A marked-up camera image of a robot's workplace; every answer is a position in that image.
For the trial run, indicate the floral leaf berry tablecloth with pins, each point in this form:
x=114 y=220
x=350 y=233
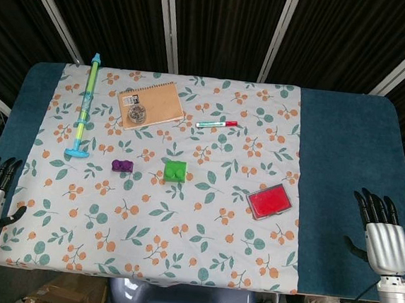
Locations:
x=181 y=234

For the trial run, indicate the clear round box of clips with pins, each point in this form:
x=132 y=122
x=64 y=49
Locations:
x=137 y=115

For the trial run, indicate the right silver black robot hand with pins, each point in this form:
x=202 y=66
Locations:
x=387 y=247

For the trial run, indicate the brown cardboard box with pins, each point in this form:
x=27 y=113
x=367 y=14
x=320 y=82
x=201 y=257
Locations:
x=62 y=293

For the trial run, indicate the red ink pad clear case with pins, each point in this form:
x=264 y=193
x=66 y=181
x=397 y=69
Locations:
x=269 y=201

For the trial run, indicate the green white marker red cap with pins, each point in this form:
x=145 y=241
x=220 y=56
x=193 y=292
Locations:
x=213 y=125

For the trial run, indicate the blue green toy pump tube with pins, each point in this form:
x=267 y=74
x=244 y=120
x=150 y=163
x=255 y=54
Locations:
x=86 y=102

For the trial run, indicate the brown spiral notebook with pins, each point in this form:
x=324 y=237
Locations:
x=161 y=100

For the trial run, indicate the small purple building block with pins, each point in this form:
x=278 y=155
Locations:
x=122 y=166

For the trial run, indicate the teal blue table mat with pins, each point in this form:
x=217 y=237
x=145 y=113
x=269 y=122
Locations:
x=344 y=153

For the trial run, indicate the blue-grey robot torso base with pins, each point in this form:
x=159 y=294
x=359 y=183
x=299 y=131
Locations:
x=182 y=302

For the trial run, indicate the green building block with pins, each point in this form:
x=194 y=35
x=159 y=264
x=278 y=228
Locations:
x=175 y=172

